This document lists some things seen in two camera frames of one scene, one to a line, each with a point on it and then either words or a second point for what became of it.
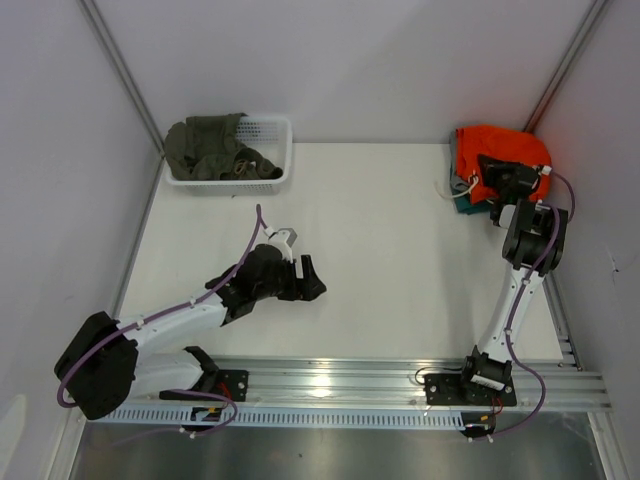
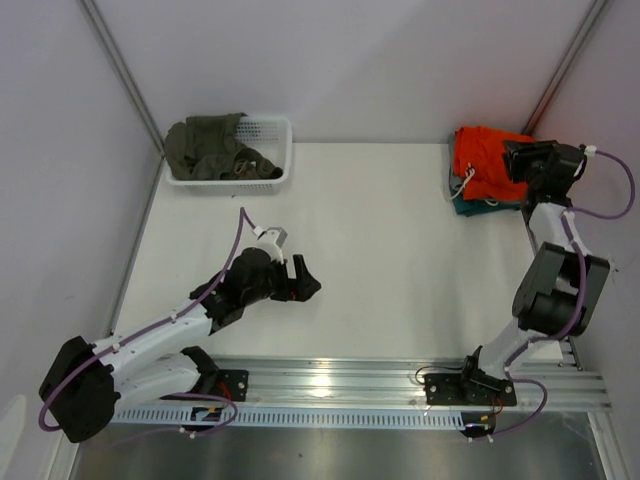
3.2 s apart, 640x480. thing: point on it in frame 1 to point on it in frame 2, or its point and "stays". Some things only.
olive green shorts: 206,147 stays
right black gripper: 490,167 to 516,154
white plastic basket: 270,135 stays
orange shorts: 513,145 stays
